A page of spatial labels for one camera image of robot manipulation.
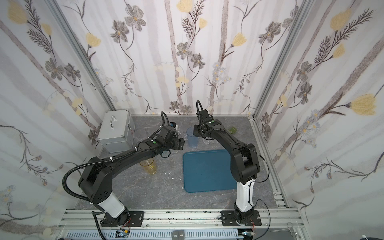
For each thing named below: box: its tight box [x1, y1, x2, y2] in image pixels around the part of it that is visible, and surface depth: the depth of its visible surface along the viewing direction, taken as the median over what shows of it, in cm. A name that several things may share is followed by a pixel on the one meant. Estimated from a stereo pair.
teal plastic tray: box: [183, 149, 237, 193], surface depth 92 cm
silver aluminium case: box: [98, 109, 136, 154], surface depth 94 cm
